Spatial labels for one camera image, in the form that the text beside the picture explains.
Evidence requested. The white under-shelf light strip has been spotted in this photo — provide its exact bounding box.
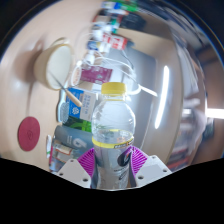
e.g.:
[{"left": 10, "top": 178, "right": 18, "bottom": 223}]
[{"left": 154, "top": 65, "right": 170, "bottom": 130}]

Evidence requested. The blue and white box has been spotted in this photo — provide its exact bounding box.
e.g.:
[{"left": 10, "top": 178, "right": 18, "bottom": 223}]
[{"left": 59, "top": 87, "right": 98, "bottom": 123}]

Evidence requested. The pink carton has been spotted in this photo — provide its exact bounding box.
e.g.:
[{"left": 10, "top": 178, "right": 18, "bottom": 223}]
[{"left": 78, "top": 64, "right": 112, "bottom": 85}]

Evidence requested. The white ceiling light strip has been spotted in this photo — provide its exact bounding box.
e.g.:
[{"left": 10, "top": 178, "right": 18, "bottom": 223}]
[{"left": 206, "top": 108, "right": 224, "bottom": 119}]

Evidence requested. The cream ceramic cup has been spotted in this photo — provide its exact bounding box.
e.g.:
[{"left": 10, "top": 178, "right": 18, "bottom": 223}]
[{"left": 33, "top": 43, "right": 75, "bottom": 92}]

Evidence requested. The red and white canister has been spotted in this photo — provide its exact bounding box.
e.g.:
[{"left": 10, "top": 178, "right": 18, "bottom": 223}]
[{"left": 101, "top": 33, "right": 129, "bottom": 51}]

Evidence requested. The clear gold-capped glass bottle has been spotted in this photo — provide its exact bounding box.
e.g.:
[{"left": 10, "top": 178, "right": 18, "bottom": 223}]
[{"left": 48, "top": 134, "right": 84, "bottom": 168}]

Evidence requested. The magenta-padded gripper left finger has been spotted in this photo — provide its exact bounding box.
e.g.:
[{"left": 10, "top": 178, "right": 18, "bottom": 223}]
[{"left": 54, "top": 148, "right": 98, "bottom": 189}]

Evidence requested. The flat round red coaster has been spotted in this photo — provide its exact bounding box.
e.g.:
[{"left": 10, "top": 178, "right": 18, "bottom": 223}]
[{"left": 17, "top": 115, "right": 41, "bottom": 152}]

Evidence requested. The tall green plastic bottle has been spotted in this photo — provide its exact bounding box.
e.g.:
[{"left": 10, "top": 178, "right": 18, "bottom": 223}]
[{"left": 63, "top": 116, "right": 93, "bottom": 133}]

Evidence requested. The clear yellow-capped drink bottle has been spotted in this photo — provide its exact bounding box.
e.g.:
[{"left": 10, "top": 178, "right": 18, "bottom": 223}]
[{"left": 90, "top": 81, "right": 136, "bottom": 191}]

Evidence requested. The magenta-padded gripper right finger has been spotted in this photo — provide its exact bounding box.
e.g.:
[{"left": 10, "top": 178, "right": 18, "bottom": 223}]
[{"left": 128, "top": 145, "right": 173, "bottom": 188}]

